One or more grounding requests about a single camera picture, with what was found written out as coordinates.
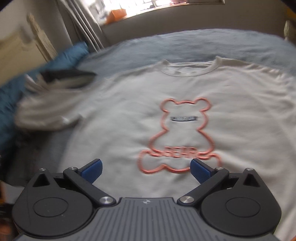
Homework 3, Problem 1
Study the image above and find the cream bedpost knob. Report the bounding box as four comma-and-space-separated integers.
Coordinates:
283, 20, 296, 42

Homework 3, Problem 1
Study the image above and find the grey-blue bed blanket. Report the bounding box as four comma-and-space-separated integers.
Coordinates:
1, 29, 295, 186

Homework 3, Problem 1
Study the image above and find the white bear sweatshirt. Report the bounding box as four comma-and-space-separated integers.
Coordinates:
15, 57, 295, 240

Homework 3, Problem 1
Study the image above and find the blue pillow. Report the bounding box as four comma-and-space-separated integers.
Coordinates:
0, 41, 90, 151

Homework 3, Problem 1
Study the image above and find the stack of folded clothes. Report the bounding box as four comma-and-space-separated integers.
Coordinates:
25, 69, 96, 93

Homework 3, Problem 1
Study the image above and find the grey curtain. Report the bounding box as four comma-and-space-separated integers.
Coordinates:
56, 1, 110, 52

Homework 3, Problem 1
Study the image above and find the cream carved headboard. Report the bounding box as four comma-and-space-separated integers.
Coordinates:
1, 13, 57, 85

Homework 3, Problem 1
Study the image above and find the orange object on windowsill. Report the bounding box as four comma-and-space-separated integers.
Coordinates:
106, 9, 127, 25

